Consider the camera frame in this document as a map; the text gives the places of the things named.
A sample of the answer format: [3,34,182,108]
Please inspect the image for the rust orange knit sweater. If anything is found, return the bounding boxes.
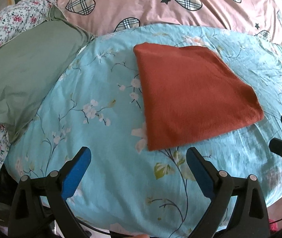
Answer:
[133,42,264,151]

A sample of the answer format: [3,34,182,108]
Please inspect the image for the pink plaid-heart duvet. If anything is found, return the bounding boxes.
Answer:
[58,0,282,46]

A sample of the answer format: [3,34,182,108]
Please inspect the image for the light blue floral quilt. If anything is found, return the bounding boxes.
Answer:
[5,24,282,237]

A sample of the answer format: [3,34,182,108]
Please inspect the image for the green pillow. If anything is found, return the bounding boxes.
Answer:
[0,7,95,143]

